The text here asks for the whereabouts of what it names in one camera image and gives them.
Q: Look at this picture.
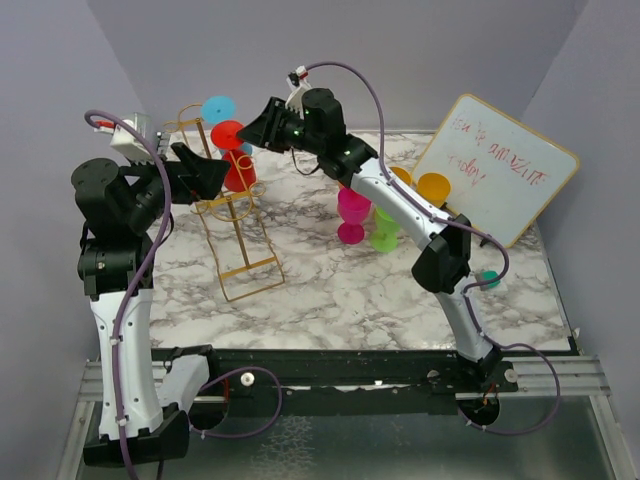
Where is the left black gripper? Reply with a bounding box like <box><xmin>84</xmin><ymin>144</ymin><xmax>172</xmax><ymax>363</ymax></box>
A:
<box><xmin>125</xmin><ymin>140</ymin><xmax>231</xmax><ymax>231</ymax></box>

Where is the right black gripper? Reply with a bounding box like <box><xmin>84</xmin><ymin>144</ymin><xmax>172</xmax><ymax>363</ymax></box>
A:
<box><xmin>234</xmin><ymin>99</ymin><xmax>322</xmax><ymax>157</ymax></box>

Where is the red wine glass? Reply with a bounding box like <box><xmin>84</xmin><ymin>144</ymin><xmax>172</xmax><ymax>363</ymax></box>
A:
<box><xmin>210</xmin><ymin>120</ymin><xmax>257</xmax><ymax>192</ymax></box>

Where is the cyan wine glass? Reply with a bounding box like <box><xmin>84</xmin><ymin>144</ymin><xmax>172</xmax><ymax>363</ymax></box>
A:
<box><xmin>200</xmin><ymin>96</ymin><xmax>253</xmax><ymax>155</ymax></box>

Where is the gold wire glass rack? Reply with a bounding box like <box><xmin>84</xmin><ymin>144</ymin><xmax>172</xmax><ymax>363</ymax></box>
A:
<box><xmin>164</xmin><ymin>102</ymin><xmax>285</xmax><ymax>302</ymax></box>

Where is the pink wine glass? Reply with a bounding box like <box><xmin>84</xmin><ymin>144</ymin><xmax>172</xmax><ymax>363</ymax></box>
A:
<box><xmin>337</xmin><ymin>187</ymin><xmax>372</xmax><ymax>245</ymax></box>

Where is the yellow wine glass front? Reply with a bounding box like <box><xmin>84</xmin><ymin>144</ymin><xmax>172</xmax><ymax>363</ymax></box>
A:
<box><xmin>390</xmin><ymin>166</ymin><xmax>412</xmax><ymax>186</ymax></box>

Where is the yellow wine glass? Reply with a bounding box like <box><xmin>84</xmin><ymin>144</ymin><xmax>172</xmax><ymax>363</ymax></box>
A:
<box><xmin>416</xmin><ymin>172</ymin><xmax>451</xmax><ymax>208</ymax></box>
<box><xmin>390</xmin><ymin>166</ymin><xmax>412</xmax><ymax>186</ymax></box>

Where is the green wine glass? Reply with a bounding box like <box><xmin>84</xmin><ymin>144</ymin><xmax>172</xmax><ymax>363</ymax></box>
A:
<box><xmin>369</xmin><ymin>207</ymin><xmax>400</xmax><ymax>253</ymax></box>

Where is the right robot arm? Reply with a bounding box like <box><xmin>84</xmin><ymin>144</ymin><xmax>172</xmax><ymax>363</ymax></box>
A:
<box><xmin>237</xmin><ymin>88</ymin><xmax>501</xmax><ymax>391</ymax></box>

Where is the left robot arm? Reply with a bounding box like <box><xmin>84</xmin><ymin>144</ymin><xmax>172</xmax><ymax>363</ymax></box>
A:
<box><xmin>71</xmin><ymin>142</ymin><xmax>230</xmax><ymax>468</ymax></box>

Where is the yellow framed whiteboard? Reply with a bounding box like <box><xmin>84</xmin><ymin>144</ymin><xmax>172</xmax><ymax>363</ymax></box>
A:
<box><xmin>412</xmin><ymin>94</ymin><xmax>580</xmax><ymax>248</ymax></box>

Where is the green grey eraser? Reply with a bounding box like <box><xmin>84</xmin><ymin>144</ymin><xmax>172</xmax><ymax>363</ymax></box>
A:
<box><xmin>476</xmin><ymin>270</ymin><xmax>501</xmax><ymax>291</ymax></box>

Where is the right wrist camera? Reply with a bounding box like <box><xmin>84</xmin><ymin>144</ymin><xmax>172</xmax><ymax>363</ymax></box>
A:
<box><xmin>286</xmin><ymin>65</ymin><xmax>311</xmax><ymax>114</ymax></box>

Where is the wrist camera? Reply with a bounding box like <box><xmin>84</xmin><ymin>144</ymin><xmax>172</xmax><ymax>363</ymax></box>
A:
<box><xmin>93</xmin><ymin>112</ymin><xmax>160</xmax><ymax>165</ymax></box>
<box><xmin>286</xmin><ymin>65</ymin><xmax>311</xmax><ymax>114</ymax></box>

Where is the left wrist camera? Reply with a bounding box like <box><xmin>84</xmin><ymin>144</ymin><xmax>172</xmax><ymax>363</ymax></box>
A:
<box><xmin>93</xmin><ymin>112</ymin><xmax>160</xmax><ymax>165</ymax></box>

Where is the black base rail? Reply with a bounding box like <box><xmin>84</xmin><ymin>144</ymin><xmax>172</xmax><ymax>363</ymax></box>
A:
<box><xmin>149</xmin><ymin>342</ymin><xmax>521</xmax><ymax>419</ymax></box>

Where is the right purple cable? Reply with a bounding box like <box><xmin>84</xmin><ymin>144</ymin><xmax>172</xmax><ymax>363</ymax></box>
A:
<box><xmin>304</xmin><ymin>61</ymin><xmax>562</xmax><ymax>437</ymax></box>

